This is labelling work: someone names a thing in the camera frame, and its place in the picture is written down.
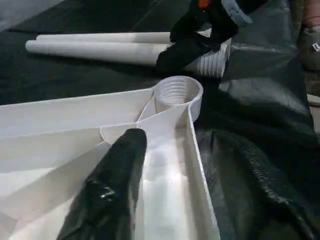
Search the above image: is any black work mat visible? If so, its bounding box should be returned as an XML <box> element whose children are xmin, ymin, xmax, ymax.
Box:
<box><xmin>0</xmin><ymin>0</ymin><xmax>320</xmax><ymax>240</ymax></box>

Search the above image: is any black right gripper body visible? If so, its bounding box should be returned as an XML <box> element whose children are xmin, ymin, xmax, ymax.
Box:
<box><xmin>170</xmin><ymin>0</ymin><xmax>257</xmax><ymax>51</ymax></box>

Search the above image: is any white plastic table top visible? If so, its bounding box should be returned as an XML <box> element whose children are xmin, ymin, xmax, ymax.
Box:
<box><xmin>0</xmin><ymin>75</ymin><xmax>222</xmax><ymax>240</ymax></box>

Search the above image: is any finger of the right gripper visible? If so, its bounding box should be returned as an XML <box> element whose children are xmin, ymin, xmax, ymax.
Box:
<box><xmin>155</xmin><ymin>32</ymin><xmax>215</xmax><ymax>77</ymax></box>

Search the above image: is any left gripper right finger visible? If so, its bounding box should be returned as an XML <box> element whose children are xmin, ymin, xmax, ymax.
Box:
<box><xmin>197</xmin><ymin>129</ymin><xmax>320</xmax><ymax>240</ymax></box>

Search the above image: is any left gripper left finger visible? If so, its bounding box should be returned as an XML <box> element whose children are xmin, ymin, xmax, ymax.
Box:
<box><xmin>56</xmin><ymin>128</ymin><xmax>149</xmax><ymax>240</ymax></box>

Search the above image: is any white plastic table leg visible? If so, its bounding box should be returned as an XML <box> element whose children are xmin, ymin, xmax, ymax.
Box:
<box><xmin>25</xmin><ymin>39</ymin><xmax>232</xmax><ymax>79</ymax></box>
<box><xmin>35</xmin><ymin>31</ymin><xmax>213</xmax><ymax>46</ymax></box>

